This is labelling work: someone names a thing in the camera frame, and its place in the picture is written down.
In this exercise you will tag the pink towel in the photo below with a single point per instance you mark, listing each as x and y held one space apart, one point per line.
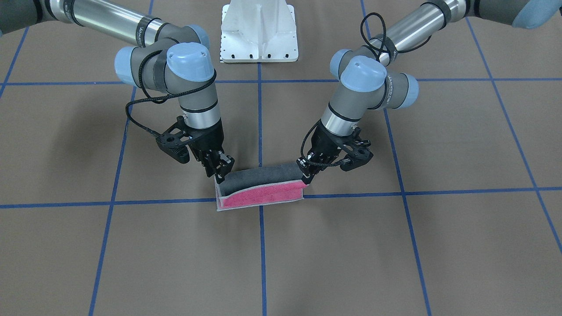
260 186

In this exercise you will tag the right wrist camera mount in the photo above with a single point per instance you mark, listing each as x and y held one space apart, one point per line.
174 141

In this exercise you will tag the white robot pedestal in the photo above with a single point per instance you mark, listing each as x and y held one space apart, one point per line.
258 31

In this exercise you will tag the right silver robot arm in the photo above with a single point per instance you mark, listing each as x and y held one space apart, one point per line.
165 61

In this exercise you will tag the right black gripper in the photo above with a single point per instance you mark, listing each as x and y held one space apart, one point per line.
208 141

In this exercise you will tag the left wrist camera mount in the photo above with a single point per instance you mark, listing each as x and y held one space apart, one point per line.
357 150

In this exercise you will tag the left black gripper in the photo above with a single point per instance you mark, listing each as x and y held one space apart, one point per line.
326 141

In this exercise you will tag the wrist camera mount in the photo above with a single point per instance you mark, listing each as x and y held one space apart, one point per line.
174 141
357 150

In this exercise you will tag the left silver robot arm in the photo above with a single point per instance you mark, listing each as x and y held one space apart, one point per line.
365 83

